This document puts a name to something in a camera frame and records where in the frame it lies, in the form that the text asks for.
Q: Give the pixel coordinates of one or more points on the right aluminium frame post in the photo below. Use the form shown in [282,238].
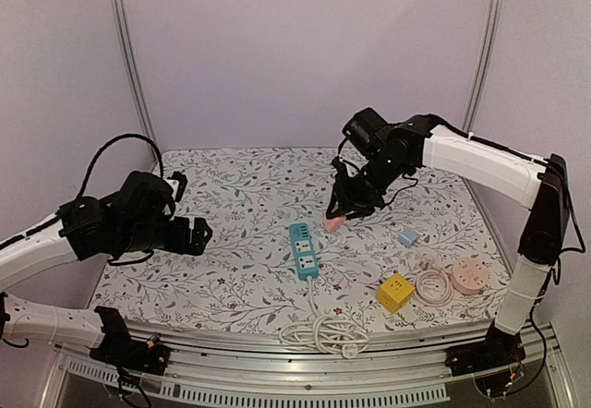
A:
[490,30]

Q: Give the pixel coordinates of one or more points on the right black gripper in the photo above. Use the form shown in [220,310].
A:
[353,193]

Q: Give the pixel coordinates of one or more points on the floral table mat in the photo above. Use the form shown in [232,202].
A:
[245,281]

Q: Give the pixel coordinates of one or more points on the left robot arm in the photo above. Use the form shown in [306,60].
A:
[127,227]

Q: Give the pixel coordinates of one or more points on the left aluminium frame post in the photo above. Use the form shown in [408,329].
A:
[123,33]

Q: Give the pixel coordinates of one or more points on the blue plug adapter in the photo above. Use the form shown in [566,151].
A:
[408,237]

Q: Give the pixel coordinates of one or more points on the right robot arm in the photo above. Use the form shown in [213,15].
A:
[538,184]

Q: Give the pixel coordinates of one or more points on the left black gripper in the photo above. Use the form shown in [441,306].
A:
[197,244]

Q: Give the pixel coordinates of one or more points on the aluminium front rail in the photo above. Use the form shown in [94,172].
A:
[399,369]

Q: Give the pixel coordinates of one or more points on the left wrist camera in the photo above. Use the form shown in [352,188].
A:
[178,182]

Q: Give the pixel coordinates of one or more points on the pink plug adapter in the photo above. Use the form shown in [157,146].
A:
[334,224]

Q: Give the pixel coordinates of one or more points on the yellow cube socket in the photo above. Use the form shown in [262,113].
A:
[394,293]

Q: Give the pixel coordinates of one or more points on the teal power strip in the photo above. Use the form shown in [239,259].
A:
[306,262]

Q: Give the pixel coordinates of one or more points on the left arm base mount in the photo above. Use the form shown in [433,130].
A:
[120,350]

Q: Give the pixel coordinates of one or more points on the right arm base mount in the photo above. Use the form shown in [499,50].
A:
[496,350]

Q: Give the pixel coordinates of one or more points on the aluminium frame post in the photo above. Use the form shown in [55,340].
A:
[123,33]
[490,30]

